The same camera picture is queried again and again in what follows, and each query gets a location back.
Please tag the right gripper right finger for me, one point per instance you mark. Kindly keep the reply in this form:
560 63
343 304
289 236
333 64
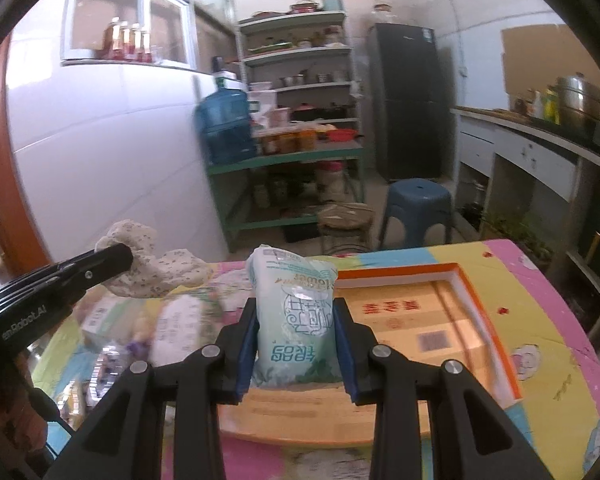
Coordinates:
471 436

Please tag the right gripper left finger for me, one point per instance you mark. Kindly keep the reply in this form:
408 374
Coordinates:
122 437

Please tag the purple cartoon wipes pack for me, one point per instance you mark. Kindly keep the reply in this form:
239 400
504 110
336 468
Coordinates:
109 365

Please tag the floral cream cloth bundle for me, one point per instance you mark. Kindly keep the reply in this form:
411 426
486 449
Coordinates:
151 276

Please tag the pale green tissue pack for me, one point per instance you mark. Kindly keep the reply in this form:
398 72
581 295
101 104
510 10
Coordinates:
296 337

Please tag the green white tissue box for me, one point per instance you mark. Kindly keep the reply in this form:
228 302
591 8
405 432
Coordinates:
111 321

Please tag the colourful cartoon bed quilt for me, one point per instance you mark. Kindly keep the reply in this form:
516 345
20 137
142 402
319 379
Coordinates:
555 364

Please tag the floral tissue pack large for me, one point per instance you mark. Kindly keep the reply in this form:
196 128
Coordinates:
186 323

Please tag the orange gold shallow box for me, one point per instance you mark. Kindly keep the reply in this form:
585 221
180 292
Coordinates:
429 313

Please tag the green metal shelf table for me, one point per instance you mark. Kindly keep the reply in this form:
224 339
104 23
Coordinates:
278 191

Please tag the blue plastic stool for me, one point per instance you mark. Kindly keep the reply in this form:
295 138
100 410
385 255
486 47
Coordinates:
418 204

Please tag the woven round stool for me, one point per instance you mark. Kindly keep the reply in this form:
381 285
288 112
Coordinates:
345 227

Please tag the grey kitchen counter cabinet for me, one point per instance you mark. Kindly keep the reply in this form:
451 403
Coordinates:
506 168

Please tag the blue water jug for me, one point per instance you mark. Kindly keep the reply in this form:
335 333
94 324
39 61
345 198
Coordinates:
223 121

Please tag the red bowl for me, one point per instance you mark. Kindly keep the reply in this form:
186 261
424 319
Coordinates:
339 135

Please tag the steel steamer pot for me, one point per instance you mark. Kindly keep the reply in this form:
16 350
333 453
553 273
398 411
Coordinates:
578 101

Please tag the white storage shelf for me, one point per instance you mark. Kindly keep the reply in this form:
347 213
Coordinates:
307 60

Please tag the black refrigerator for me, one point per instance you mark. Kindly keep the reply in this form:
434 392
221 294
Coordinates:
409 109

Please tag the brown wooden door frame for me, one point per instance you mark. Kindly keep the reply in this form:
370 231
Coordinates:
20 246

